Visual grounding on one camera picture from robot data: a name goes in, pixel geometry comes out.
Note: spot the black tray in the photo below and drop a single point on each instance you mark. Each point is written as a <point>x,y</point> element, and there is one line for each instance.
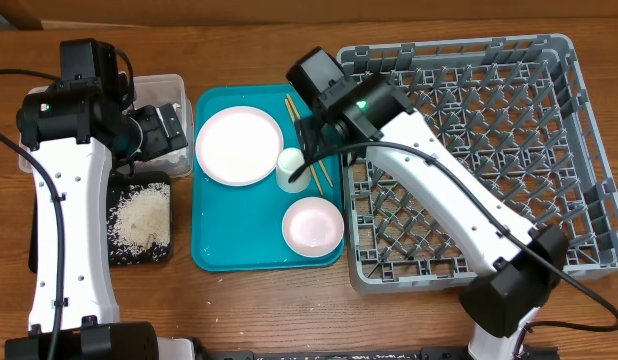
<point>116,185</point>

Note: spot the small white bowl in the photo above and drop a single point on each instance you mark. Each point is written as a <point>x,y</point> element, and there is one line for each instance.
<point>313,227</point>

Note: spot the grey dishwasher rack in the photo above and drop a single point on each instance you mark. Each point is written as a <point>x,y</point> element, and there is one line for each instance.
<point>515,111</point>

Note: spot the clear plastic bin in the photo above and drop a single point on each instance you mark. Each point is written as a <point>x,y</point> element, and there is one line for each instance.
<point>159,95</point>

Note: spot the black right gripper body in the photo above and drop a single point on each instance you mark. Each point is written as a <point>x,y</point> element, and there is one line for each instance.
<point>315,136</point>

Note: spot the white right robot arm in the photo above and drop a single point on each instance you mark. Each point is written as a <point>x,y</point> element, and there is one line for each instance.
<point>517,264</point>

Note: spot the teal plastic tray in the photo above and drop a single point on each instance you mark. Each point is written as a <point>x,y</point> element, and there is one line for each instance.
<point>240,228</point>

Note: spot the wooden chopstick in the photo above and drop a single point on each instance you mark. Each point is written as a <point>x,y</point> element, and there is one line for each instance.
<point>293,115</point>
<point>320,162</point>

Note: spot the white paper cup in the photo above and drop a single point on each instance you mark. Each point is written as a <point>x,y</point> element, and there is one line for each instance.
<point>289,160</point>

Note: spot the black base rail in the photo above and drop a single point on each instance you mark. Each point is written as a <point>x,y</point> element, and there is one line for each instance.
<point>339,354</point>

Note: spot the large white plate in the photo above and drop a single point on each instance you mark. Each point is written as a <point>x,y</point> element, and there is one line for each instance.
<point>239,146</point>

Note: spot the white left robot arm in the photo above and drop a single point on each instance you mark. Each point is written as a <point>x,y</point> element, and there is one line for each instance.
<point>75,314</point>

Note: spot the pile of rice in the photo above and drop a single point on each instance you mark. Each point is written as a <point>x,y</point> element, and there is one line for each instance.
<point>142,220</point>

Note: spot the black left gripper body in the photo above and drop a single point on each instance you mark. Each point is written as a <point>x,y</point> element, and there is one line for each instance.
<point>155,139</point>

